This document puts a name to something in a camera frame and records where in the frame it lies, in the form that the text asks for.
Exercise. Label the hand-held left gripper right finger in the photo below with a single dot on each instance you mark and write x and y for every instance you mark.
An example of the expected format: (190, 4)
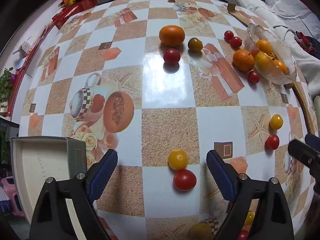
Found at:
(220, 173)

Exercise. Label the green potted plant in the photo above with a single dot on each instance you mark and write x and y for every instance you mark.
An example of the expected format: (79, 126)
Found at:
(6, 80)

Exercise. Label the grey white blanket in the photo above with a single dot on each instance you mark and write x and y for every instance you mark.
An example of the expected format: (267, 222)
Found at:
(275, 7)

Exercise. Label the dark red cloth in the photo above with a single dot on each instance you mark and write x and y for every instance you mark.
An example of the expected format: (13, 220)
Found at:
(303, 41)

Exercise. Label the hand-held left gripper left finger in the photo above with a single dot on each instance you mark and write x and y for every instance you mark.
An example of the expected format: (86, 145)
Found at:
(103, 172)

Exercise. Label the flat red gift box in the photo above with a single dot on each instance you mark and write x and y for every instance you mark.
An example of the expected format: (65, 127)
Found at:
(68, 13)

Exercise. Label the green yellow cherry tomato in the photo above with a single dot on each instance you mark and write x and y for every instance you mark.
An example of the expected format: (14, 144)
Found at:
(195, 44)

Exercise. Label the small orange citrus fruit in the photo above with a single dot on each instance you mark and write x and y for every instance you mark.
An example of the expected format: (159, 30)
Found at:
(264, 46)
(280, 67)

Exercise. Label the clear glass bowl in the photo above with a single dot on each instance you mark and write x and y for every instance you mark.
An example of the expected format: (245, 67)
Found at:
(287, 55)

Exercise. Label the pink plastic stool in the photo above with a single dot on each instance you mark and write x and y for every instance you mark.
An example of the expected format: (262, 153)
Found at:
(8, 195)

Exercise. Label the black oval case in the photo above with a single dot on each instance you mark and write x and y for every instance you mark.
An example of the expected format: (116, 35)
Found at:
(105, 0)

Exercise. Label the yellow citrus fruit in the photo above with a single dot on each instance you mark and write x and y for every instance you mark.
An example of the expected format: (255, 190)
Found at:
(265, 63)

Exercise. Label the small white paper box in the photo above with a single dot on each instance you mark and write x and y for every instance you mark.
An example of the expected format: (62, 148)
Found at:
(23, 48)

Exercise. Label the grey white box tray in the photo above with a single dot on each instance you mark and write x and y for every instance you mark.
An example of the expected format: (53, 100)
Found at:
(37, 160)

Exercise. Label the large orange mandarin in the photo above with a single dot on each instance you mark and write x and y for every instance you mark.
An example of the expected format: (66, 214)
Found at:
(172, 35)

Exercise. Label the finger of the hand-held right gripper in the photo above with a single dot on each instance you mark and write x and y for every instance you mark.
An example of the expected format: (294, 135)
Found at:
(301, 152)
(313, 141)

